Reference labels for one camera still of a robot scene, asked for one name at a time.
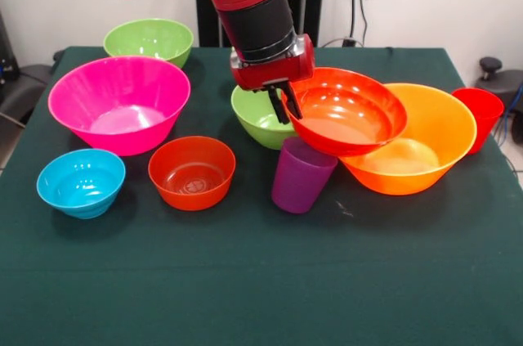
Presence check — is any black equipment box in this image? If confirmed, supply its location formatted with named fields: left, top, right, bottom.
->
left=0, top=10, right=20, bottom=85

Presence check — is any red cup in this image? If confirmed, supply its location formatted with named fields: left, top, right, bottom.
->
left=451, top=87, right=506, bottom=155

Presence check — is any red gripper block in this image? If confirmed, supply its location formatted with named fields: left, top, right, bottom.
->
left=229, top=34, right=315, bottom=125

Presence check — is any dark green tablecloth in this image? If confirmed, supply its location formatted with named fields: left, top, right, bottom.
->
left=0, top=46, right=523, bottom=346

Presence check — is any large orange bowl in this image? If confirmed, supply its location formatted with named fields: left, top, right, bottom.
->
left=338, top=83, right=478, bottom=196

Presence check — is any grey pedestal leg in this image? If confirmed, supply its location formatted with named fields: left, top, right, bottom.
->
left=476, top=56, right=523, bottom=112
left=0, top=62, right=56, bottom=126

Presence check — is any small blue bowl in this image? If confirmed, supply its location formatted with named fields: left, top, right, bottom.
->
left=36, top=148, right=127, bottom=220

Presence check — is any purple cup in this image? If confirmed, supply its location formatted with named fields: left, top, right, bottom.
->
left=270, top=136, right=339, bottom=215

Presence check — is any green bowl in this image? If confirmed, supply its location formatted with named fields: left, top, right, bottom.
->
left=102, top=17, right=195, bottom=70
left=230, top=83, right=299, bottom=151

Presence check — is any large red-orange bowl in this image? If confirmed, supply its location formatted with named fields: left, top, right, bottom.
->
left=280, top=66, right=409, bottom=157

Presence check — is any small red-orange bowl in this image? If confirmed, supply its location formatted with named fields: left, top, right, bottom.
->
left=147, top=135, right=237, bottom=212

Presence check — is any large pink bowl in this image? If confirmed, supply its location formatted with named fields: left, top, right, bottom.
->
left=47, top=55, right=192, bottom=157

